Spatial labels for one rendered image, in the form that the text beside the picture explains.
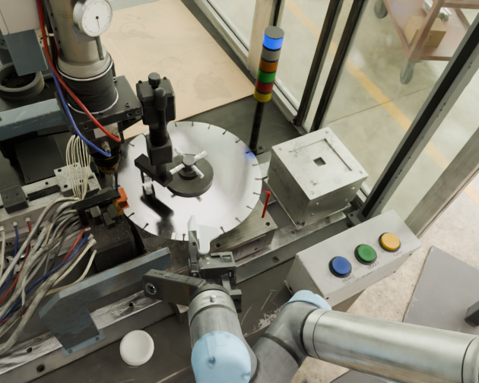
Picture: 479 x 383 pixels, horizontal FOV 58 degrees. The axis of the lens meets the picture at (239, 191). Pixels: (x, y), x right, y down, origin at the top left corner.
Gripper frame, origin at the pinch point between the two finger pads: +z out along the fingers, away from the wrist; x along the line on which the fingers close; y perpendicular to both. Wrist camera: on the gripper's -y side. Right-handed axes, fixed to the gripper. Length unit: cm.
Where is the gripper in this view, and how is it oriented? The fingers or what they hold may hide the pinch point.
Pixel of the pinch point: (190, 248)
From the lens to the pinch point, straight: 89.6
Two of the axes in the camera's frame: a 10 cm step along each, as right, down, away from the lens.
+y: 9.9, -0.5, 1.6
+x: 0.1, -9.3, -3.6
